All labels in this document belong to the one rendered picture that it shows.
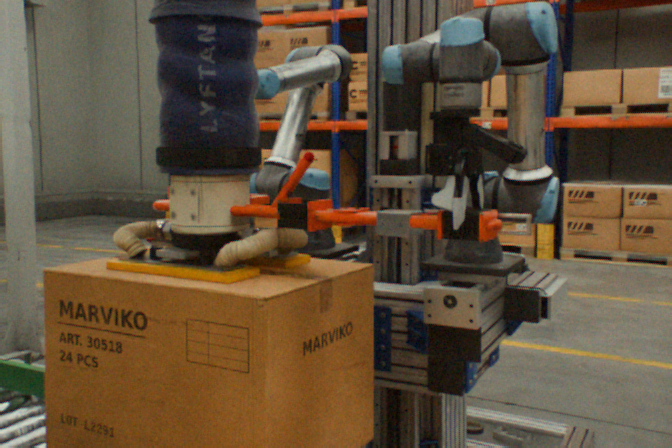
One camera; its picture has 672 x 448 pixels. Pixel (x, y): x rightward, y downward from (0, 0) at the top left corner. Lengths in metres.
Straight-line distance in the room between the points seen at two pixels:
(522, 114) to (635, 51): 8.07
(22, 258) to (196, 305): 3.55
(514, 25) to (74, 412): 1.28
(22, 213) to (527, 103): 3.66
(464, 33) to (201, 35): 0.54
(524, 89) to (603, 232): 6.77
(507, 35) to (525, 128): 0.23
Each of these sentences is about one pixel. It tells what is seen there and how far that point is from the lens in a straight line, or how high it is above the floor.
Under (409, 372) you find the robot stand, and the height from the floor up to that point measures 0.73.
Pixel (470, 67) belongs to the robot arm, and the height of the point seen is 1.48.
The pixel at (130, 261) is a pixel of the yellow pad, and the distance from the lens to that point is 1.60.
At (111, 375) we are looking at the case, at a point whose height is 0.87.
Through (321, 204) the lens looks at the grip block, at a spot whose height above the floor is 1.22.
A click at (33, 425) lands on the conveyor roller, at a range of 2.36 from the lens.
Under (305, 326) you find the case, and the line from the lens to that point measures 1.39.
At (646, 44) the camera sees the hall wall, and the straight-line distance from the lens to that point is 9.82.
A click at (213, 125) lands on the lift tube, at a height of 1.38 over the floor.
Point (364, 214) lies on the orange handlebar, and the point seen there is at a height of 1.21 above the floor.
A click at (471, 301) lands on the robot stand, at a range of 1.75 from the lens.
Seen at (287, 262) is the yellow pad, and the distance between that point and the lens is 1.55.
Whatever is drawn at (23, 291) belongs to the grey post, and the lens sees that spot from 4.93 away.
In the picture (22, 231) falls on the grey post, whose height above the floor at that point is 0.78.
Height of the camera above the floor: 1.35
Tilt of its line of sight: 5 degrees down
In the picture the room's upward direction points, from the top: straight up
